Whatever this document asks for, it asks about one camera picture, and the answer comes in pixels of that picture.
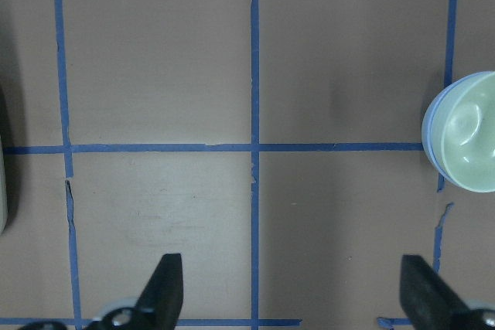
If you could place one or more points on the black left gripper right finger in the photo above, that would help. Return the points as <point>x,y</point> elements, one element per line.
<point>430,303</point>

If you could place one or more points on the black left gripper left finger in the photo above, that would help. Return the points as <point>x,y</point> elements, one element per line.
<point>158,306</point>

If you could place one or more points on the silver white toaster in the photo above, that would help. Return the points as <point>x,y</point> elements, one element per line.
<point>4,135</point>

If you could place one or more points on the green ceramic bowl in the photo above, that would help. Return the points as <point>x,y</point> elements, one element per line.
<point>463,133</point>

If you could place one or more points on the blue ceramic bowl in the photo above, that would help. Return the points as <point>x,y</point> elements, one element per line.
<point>427,122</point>

